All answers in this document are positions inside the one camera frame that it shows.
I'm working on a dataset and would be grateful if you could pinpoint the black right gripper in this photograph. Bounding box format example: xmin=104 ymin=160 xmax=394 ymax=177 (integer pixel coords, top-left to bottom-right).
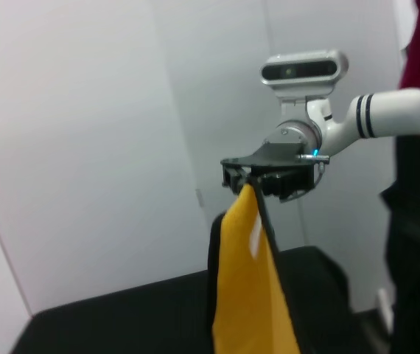
xmin=220 ymin=119 xmax=332 ymax=202

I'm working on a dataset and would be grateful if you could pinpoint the microfibre towel with black hem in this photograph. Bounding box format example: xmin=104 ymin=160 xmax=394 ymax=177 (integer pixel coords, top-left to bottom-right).
xmin=206 ymin=180 xmax=303 ymax=354

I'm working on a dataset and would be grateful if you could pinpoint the black tablecloth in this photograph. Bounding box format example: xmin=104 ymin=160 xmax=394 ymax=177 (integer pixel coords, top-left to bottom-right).
xmin=7 ymin=245 xmax=354 ymax=354

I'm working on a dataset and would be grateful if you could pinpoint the person in red shirt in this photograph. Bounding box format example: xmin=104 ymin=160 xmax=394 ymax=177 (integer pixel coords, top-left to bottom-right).
xmin=379 ymin=0 xmax=420 ymax=354

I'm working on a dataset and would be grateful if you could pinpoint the right gripper cable with connector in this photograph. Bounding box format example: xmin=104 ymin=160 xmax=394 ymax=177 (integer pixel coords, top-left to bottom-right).
xmin=279 ymin=153 xmax=332 ymax=203

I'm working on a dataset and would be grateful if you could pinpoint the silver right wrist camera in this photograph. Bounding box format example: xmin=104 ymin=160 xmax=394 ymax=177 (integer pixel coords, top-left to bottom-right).
xmin=259 ymin=49 xmax=350 ymax=108

